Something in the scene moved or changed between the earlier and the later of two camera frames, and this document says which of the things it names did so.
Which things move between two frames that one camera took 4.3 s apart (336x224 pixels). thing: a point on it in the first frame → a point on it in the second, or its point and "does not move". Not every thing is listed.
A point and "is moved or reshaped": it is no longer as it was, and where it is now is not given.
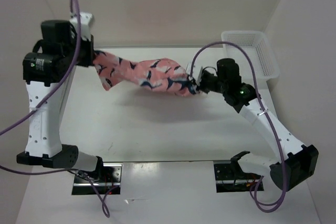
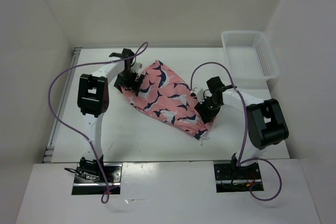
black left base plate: x=109 y=182 does not move
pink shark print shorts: x=156 y=74 is moved or reshaped
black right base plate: x=229 y=179 does not move
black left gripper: x=90 y=44 → x=133 y=84
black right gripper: x=200 y=87 → x=201 y=108
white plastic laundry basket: x=257 y=46 does not move
